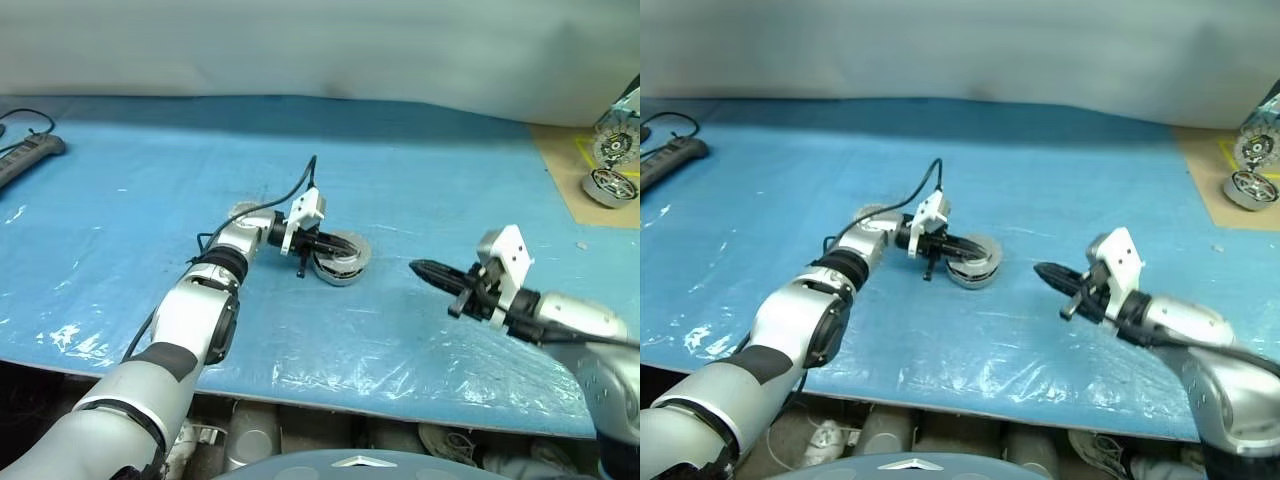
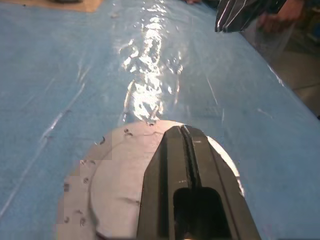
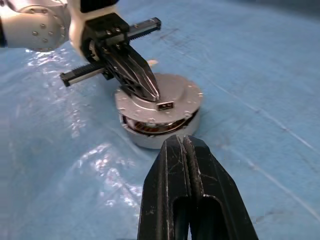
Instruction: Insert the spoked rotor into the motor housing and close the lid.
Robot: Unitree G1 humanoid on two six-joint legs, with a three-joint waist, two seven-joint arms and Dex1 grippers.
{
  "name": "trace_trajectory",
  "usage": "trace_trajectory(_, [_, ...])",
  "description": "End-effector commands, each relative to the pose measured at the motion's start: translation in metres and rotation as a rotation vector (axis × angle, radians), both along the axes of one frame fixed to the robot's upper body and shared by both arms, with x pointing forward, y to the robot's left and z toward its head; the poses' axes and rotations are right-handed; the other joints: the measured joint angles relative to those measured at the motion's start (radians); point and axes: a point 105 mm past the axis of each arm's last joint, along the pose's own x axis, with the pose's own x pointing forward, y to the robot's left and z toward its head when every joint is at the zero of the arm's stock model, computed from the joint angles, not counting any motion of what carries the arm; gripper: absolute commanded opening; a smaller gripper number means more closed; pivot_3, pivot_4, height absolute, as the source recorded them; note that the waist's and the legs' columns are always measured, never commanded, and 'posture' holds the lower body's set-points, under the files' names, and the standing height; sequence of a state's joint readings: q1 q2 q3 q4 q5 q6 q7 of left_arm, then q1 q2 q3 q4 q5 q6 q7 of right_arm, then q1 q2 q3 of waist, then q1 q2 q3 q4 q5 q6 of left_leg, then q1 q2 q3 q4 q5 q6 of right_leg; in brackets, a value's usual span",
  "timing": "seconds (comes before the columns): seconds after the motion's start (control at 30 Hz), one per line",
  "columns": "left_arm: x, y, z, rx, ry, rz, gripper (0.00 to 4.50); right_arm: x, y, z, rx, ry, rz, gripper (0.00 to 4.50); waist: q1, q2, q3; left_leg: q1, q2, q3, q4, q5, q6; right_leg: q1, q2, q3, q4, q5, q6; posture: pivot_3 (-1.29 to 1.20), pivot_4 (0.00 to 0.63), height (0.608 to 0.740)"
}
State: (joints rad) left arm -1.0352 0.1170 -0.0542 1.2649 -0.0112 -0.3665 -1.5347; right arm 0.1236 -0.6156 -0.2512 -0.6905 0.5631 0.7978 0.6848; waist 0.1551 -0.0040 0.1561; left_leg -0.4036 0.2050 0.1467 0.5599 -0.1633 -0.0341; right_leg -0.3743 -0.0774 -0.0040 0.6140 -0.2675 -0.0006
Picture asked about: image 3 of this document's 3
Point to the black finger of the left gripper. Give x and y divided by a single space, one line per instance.
121 72
145 72

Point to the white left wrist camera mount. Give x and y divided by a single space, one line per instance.
76 32

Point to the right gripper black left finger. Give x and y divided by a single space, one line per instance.
162 187

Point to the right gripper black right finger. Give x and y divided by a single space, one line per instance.
220 200

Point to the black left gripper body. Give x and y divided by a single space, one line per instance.
107 30

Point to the silver motor cover disc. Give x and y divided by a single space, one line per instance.
180 95

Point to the motor base with copper windings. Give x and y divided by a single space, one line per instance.
155 140

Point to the blue plastic table sheet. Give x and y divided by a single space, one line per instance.
250 75

